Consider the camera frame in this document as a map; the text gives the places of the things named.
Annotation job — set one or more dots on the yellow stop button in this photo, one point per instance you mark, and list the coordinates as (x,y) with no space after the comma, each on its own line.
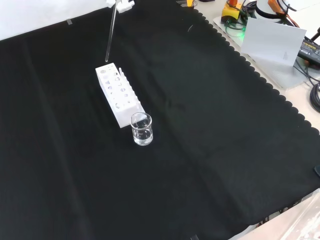
(230,12)

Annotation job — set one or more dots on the black round object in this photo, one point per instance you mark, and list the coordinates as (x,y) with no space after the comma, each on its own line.
(317,172)

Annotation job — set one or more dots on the pale board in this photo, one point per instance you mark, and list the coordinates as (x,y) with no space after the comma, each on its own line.
(270,40)

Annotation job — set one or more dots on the black bench cloth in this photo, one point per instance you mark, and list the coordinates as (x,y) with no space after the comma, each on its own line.
(200,125)

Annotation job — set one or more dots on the clear plastic sheet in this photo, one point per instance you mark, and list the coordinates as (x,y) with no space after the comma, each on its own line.
(305,220)

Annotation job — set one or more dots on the black power adapter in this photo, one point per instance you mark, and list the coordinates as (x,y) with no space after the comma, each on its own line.
(311,50)

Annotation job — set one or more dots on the clear glass rod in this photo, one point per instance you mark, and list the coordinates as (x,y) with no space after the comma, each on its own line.
(111,32)

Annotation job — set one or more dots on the white test tube rack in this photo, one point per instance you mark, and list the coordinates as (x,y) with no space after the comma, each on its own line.
(122,117)

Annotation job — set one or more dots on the grey tape piece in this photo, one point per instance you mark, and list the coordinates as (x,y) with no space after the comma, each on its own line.
(69,22)

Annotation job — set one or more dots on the hex key set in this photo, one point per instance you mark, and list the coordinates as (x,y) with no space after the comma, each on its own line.
(188,3)

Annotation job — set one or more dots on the small clear glass beaker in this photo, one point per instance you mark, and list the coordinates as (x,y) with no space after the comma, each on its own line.
(141,135)

